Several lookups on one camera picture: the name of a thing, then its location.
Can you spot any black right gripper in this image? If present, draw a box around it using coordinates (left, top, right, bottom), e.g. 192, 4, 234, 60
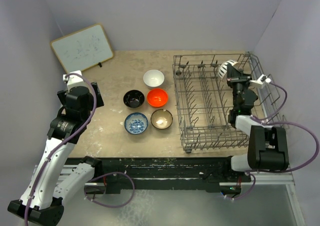
227, 65, 253, 110

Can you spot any white orange rimmed striped bowl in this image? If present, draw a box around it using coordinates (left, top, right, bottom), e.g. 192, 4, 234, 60
217, 60, 238, 82

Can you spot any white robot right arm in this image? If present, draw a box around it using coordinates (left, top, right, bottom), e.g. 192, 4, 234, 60
222, 64, 289, 181

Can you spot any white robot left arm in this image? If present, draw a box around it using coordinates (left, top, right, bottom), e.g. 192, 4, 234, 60
7, 82, 104, 225

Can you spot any yellow framed whiteboard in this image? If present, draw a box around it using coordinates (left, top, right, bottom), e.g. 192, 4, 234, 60
50, 24, 114, 73

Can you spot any black glossy bowl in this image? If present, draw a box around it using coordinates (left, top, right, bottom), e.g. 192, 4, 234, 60
123, 90, 145, 109

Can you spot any blue patterned bowl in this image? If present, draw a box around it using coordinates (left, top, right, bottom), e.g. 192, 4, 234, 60
123, 112, 149, 135

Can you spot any brown glazed bowl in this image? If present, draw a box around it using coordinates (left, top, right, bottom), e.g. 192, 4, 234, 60
150, 109, 173, 130

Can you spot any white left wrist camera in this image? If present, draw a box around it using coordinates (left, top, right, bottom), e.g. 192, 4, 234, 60
62, 74, 86, 91

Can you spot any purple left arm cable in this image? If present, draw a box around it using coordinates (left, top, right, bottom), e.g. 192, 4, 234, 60
23, 73, 98, 226

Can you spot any grey wire dish rack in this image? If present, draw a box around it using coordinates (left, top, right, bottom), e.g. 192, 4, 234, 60
172, 52, 290, 154

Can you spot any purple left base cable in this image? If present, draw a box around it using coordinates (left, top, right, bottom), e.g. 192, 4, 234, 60
83, 171, 136, 208

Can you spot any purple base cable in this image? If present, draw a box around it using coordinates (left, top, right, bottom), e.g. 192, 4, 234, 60
83, 171, 136, 208
222, 173, 256, 200

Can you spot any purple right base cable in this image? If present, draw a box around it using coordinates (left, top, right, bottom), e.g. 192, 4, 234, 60
222, 173, 256, 200

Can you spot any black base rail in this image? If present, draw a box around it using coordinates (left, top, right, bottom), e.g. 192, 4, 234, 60
61, 155, 253, 194

